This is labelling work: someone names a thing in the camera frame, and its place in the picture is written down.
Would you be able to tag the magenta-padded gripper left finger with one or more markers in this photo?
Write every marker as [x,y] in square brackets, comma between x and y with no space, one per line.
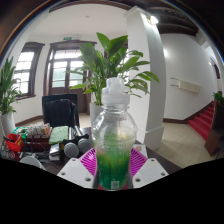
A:
[75,173]

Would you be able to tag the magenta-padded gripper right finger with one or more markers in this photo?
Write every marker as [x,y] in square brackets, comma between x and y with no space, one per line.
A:
[151,172]

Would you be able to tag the clear bottle with green drink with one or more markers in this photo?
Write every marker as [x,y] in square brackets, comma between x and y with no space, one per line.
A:
[114,133]

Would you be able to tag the grey microphone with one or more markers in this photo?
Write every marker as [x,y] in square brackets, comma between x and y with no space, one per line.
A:
[71,150]
[84,145]

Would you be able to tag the green cloth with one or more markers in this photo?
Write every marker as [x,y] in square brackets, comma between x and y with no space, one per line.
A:
[58,134]

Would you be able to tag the wooden tray with jars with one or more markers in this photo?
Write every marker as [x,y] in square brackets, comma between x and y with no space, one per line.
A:
[36,132]

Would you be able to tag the black chair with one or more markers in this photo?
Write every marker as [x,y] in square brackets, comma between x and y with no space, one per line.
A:
[60,111]

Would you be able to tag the red box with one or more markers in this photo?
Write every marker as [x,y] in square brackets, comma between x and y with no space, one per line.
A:
[15,142]

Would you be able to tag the green flat box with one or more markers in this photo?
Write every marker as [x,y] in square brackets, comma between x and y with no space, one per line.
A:
[20,130]

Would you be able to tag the red carpeted stairs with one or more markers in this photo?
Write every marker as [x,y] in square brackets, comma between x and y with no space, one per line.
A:
[201,121]

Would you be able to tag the dark wooden cabinet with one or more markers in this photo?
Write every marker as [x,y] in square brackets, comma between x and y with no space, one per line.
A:
[216,130]

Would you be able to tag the dark wooden double door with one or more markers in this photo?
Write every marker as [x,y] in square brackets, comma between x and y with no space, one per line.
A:
[55,83]

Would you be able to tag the small green plant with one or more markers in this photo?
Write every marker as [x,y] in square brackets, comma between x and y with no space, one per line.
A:
[218,97]

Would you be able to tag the leafy plant in white pot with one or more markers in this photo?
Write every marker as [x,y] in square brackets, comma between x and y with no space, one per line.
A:
[6,96]
[106,63]

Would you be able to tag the dark framed window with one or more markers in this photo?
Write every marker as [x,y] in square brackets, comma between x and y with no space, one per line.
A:
[25,70]

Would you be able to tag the green exit sign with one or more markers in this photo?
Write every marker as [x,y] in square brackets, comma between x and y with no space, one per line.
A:
[67,38]

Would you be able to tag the bright pillar lamp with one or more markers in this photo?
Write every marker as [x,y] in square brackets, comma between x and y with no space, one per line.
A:
[154,20]

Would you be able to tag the white wall heater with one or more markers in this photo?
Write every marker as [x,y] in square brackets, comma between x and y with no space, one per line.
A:
[186,85]

